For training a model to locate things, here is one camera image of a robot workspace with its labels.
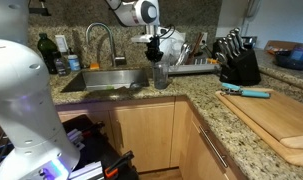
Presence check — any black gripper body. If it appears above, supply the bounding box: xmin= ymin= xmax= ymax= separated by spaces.
xmin=146 ymin=35 xmax=164 ymax=54

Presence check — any clear plastic cup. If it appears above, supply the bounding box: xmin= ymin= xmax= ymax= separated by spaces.
xmin=152 ymin=60 xmax=170 ymax=91

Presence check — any white plate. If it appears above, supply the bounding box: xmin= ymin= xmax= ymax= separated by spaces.
xmin=157 ymin=29 xmax=186 ymax=65

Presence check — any silver metal spoon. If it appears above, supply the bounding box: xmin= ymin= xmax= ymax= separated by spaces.
xmin=175 ymin=42 xmax=194 ymax=66

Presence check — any brown wooden spoon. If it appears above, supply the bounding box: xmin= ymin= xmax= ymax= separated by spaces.
xmin=185 ymin=31 xmax=205 ymax=65

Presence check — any white dish rack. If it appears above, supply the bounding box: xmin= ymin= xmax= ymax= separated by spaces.
xmin=164 ymin=54 xmax=222 ymax=76

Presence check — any steel sink faucet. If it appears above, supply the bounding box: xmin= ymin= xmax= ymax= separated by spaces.
xmin=85 ymin=22 xmax=127 ymax=68

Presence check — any stainless steel sink basin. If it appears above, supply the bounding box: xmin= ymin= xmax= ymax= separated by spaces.
xmin=60 ymin=68 xmax=151 ymax=94

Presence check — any black knife block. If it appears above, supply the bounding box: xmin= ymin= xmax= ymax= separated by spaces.
xmin=212 ymin=27 xmax=262 ymax=87

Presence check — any small dark bottle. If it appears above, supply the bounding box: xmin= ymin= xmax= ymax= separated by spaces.
xmin=54 ymin=56 xmax=69 ymax=77

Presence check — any teal can opener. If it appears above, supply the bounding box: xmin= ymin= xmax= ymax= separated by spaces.
xmin=220 ymin=82 xmax=272 ymax=100

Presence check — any green glass bottle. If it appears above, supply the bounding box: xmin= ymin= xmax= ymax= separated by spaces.
xmin=36 ymin=32 xmax=59 ymax=75

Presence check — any blue bowl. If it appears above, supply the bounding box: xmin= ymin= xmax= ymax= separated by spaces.
xmin=274 ymin=49 xmax=303 ymax=71

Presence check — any small wooden cutting board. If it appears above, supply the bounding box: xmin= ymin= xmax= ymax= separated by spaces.
xmin=224 ymin=88 xmax=303 ymax=150

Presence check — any large wooden cutting board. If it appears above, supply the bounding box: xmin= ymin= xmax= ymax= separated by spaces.
xmin=214 ymin=88 xmax=303 ymax=168

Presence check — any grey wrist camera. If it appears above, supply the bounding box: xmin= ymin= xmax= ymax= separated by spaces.
xmin=130 ymin=34 xmax=156 ymax=44

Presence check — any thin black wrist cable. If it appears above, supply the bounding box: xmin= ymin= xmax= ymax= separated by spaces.
xmin=156 ymin=24 xmax=176 ymax=41

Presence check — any steel cabinet door handle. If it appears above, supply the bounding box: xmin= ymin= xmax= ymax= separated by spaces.
xmin=116 ymin=119 xmax=125 ymax=150

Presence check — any steel drawer handle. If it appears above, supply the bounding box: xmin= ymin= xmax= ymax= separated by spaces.
xmin=197 ymin=124 xmax=230 ymax=169

